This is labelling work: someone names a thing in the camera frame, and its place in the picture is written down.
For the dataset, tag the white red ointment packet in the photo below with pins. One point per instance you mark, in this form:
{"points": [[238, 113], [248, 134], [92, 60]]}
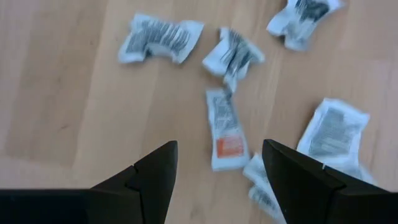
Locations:
{"points": [[227, 130]]}

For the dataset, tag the white blue alcohol pad packet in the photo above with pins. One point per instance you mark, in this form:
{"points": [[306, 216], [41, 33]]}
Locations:
{"points": [[256, 169], [334, 133], [264, 199], [160, 37], [303, 21], [233, 56]]}

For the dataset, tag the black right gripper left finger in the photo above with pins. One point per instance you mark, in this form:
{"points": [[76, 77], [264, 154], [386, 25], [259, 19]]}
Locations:
{"points": [[155, 174]]}

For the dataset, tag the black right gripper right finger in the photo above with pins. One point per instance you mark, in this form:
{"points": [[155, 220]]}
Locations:
{"points": [[295, 186]]}

